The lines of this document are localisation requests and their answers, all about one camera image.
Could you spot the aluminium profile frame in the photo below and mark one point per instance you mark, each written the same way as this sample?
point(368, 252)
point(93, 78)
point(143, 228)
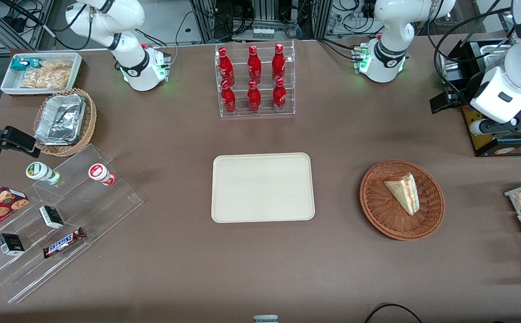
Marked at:
point(262, 9)

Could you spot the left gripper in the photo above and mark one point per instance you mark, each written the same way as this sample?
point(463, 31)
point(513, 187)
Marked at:
point(470, 90)

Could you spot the beige rectangular serving tray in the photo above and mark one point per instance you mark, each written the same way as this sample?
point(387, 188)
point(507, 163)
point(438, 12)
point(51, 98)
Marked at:
point(262, 188)

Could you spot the red lidded yogurt cup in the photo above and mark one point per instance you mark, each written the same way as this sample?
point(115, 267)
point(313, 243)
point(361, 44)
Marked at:
point(97, 172)

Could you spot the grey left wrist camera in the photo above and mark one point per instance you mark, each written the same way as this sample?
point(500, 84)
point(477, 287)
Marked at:
point(479, 128)

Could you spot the white rectangular snack bin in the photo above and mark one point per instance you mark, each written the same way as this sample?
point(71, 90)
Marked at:
point(11, 83)

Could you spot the stacked aluminium foil trays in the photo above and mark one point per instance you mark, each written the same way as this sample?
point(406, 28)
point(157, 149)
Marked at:
point(60, 119)

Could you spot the black glass food warmer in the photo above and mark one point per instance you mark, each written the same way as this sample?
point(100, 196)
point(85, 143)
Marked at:
point(482, 141)

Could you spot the green snack packet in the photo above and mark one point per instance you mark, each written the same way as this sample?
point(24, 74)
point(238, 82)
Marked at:
point(20, 63)

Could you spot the Snickers chocolate bar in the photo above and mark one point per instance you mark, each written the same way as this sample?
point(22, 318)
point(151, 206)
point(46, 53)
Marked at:
point(63, 242)

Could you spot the clear rice cracker packet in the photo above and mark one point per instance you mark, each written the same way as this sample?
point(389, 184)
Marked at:
point(47, 76)

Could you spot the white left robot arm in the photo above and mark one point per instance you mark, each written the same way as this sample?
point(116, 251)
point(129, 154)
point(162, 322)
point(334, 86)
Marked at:
point(395, 18)

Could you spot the clear acrylic stepped shelf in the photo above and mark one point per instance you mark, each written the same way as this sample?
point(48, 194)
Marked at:
point(107, 202)

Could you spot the clear acrylic bottle rack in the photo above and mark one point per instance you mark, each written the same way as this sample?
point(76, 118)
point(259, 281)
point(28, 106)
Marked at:
point(264, 110)

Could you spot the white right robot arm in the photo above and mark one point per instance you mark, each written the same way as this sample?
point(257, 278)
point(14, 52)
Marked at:
point(107, 18)

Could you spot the white power strip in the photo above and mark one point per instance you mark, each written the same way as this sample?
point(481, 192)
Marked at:
point(263, 32)

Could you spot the red cola bottle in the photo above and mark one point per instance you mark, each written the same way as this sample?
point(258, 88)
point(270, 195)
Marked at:
point(278, 63)
point(279, 96)
point(226, 67)
point(254, 98)
point(229, 99)
point(254, 65)

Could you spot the triangular sandwich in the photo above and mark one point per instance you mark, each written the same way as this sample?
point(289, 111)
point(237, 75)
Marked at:
point(404, 193)

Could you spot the brown round wicker basket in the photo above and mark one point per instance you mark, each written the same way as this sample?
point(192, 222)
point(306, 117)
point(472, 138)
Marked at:
point(377, 211)

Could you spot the small grey device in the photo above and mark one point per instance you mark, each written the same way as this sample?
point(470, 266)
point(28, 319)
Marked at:
point(265, 319)

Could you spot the small black carton box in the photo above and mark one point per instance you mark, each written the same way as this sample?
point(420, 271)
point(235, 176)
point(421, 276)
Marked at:
point(10, 244)
point(51, 217)

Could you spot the green lidded yogurt cup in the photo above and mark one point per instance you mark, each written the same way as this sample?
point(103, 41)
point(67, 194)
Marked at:
point(36, 170)

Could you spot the light tan wicker basket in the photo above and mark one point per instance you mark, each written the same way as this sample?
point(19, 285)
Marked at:
point(63, 150)

